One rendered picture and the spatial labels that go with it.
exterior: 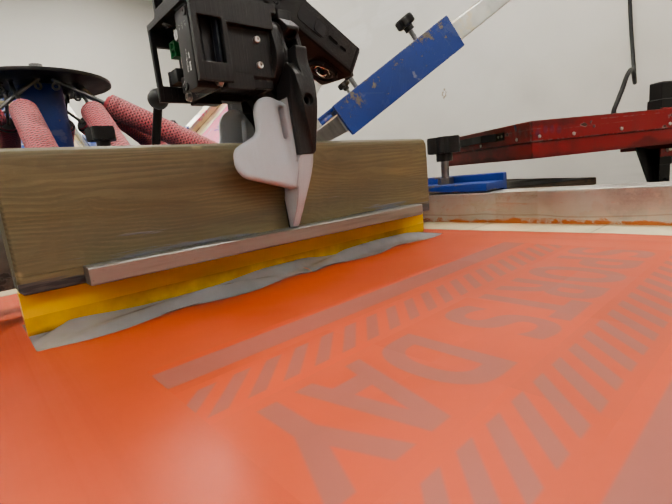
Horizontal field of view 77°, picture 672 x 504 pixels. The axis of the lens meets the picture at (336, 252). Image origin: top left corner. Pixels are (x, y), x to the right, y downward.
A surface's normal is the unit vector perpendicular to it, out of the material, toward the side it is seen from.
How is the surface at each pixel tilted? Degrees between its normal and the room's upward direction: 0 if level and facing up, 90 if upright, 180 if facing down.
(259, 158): 84
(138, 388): 0
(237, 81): 90
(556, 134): 90
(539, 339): 0
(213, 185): 90
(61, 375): 0
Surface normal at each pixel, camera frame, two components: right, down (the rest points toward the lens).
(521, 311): -0.11, -0.98
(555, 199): -0.74, 0.20
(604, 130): 0.20, 0.16
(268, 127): 0.65, -0.04
